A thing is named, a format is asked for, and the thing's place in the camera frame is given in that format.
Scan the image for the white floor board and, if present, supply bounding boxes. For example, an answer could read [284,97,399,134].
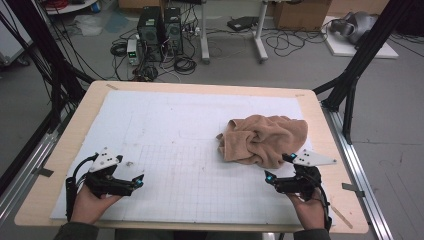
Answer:
[321,15,400,60]

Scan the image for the black metal frame stand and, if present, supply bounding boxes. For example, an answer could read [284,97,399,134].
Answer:
[0,0,96,135]
[312,0,424,146]

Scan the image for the clear plastic sheet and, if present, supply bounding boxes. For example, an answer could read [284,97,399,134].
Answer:
[72,14,105,38]

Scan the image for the thin wooden stick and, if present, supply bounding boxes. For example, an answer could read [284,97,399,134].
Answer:
[329,204,355,230]

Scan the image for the round white table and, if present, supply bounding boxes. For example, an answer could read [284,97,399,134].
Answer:
[42,0,100,16]

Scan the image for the white desk frame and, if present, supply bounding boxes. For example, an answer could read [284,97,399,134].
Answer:
[199,0,270,65]

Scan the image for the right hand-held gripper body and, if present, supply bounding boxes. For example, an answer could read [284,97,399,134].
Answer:
[274,148,338,202]

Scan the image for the tan towel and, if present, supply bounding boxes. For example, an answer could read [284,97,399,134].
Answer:
[215,114,310,170]

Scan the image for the slim black computer tower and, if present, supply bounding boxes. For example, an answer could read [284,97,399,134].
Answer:
[162,6,185,56]

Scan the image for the white grid mat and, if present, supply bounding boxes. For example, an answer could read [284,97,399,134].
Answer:
[49,89,335,226]

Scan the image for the flat black device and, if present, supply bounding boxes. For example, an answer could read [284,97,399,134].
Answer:
[226,15,261,33]

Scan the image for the aluminium rail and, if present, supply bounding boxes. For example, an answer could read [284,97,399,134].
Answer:
[321,102,396,240]
[0,109,76,228]

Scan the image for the white power supply unit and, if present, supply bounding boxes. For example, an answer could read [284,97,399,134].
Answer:
[126,38,141,67]

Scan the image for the brown cardboard box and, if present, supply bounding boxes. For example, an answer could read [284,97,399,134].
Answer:
[272,0,333,32]

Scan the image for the person's left hand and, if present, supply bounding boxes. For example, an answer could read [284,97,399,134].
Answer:
[70,184,123,225]

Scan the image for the coiled black cable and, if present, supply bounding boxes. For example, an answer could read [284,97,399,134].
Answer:
[172,55,198,76]

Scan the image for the large black computer tower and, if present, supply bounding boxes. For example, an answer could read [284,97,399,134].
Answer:
[136,5,165,63]

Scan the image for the grey tape piece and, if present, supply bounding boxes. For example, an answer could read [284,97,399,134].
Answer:
[341,182,366,198]
[32,166,55,178]

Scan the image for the grey plastic shell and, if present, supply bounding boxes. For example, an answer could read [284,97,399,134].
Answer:
[329,11,380,45]

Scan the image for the person's right hand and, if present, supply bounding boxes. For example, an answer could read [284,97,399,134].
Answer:
[285,190,330,232]

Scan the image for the loose black floor cables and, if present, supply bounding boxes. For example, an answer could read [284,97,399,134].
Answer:
[265,27,330,58]

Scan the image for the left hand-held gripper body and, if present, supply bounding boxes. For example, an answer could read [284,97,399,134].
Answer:
[83,146,134,198]

